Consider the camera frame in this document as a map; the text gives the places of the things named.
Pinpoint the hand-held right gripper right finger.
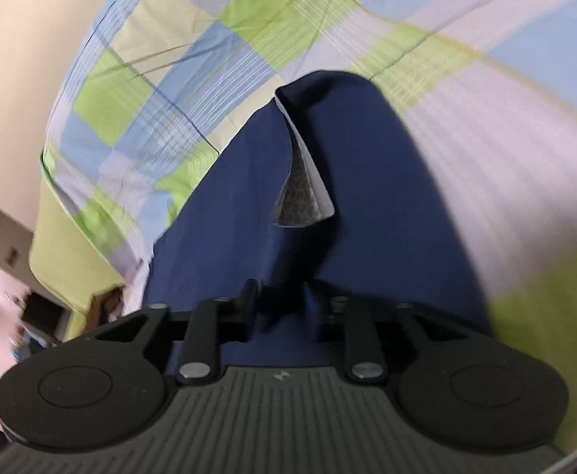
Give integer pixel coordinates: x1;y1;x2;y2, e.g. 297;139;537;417
307;280;467;384

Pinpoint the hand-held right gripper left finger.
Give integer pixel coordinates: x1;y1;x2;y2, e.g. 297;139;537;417
96;279;260;387

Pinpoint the navy blue garment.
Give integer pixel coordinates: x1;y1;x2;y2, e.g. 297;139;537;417
143;71;497;391

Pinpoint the brown wooden furniture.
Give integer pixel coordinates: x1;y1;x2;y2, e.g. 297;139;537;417
87;288;125;324

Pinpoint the green bed sheet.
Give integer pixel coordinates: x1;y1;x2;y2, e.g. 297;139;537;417
28;178;138;342

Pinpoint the black furniture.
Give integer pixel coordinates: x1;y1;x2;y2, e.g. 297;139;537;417
21;293;66;342

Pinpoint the plaid bed sheet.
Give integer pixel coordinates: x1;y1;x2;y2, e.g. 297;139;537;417
39;0;577;460

